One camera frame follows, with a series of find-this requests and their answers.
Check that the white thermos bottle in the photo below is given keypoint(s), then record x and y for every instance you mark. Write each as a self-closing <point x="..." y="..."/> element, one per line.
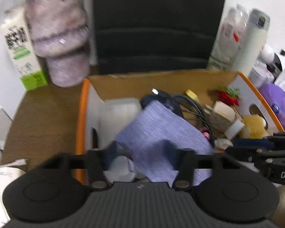
<point x="254" y="39"/>

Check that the black paper bag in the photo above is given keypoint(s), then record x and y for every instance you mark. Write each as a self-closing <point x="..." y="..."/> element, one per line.
<point x="150" y="35"/>

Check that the dark blue pouch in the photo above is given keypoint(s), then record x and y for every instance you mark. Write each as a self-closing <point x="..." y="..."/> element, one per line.
<point x="168" y="103"/>

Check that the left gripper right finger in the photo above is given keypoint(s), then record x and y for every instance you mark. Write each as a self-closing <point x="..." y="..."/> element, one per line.
<point x="224" y="188"/>

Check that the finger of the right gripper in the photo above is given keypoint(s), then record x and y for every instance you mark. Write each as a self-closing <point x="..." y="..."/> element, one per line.
<point x="271" y="164"/>
<point x="273" y="142"/>

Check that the red artificial flower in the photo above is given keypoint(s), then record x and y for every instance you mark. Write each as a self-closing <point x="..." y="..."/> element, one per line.
<point x="228" y="96"/>

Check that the purple knitted pouch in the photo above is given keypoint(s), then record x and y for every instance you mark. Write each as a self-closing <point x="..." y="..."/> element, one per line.
<point x="153" y="138"/>

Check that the yellow plush toy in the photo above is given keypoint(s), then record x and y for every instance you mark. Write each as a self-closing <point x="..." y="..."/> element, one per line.
<point x="254" y="127"/>

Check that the purple tissue pack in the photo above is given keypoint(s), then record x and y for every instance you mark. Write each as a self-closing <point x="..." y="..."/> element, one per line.
<point x="275" y="98"/>

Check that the white green milk carton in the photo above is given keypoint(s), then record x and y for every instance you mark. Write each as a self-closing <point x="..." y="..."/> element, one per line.
<point x="27" y="64"/>

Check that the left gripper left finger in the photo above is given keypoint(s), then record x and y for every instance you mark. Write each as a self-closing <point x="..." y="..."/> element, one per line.
<point x="59" y="186"/>

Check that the purple speckled vase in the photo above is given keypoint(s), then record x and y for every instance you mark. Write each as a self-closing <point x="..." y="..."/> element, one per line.
<point x="60" y="33"/>

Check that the white small jar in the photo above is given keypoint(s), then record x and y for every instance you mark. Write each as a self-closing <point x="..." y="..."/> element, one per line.
<point x="122" y="169"/>

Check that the translucent white plastic bottle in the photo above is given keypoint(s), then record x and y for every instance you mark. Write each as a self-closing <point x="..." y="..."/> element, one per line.
<point x="115" y="114"/>

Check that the clear water bottle left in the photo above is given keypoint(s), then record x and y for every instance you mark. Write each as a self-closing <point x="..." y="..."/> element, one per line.
<point x="230" y="35"/>

